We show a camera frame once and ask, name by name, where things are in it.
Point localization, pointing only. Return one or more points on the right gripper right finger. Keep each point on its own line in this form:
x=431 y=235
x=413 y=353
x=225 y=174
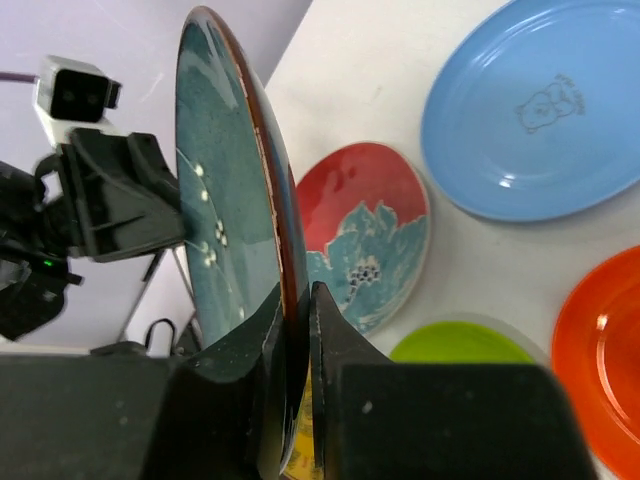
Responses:
x=377 y=419

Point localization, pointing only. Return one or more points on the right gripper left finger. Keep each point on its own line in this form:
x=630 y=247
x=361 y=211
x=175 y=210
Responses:
x=216 y=415

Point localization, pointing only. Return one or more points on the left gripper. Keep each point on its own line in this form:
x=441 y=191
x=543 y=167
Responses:
x=128 y=204

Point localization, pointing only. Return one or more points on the dark teal glazed plate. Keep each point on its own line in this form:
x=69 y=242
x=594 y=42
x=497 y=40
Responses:
x=244 y=239

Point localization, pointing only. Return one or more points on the red teal floral plate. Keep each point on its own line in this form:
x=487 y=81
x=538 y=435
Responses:
x=367 y=221

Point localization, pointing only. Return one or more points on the yellow brown patterned plate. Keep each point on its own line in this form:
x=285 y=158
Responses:
x=301 y=465

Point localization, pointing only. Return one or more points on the lime green plate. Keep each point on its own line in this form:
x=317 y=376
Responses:
x=458 y=342

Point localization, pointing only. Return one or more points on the orange plate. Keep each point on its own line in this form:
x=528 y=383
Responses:
x=595 y=355

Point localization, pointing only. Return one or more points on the light blue plate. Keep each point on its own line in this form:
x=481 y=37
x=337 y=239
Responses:
x=535 y=115

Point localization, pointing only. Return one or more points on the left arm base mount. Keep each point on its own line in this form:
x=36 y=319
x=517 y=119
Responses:
x=162 y=339

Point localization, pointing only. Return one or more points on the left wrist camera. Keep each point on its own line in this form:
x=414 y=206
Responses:
x=71 y=94

